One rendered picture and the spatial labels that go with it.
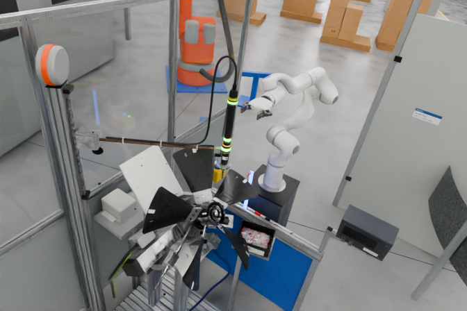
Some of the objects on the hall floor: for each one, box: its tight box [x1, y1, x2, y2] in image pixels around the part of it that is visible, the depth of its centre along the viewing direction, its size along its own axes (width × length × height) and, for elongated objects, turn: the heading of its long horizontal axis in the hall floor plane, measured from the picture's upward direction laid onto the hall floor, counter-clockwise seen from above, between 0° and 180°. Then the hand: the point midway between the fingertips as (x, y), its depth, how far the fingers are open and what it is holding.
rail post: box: [292, 260, 320, 311], centre depth 227 cm, size 4×4×78 cm
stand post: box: [147, 230, 162, 308], centre depth 216 cm, size 4×9×115 cm, turn 136°
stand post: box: [173, 270, 189, 311], centre depth 213 cm, size 4×9×91 cm, turn 136°
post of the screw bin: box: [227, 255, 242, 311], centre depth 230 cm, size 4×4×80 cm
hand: (250, 113), depth 165 cm, fingers open, 8 cm apart
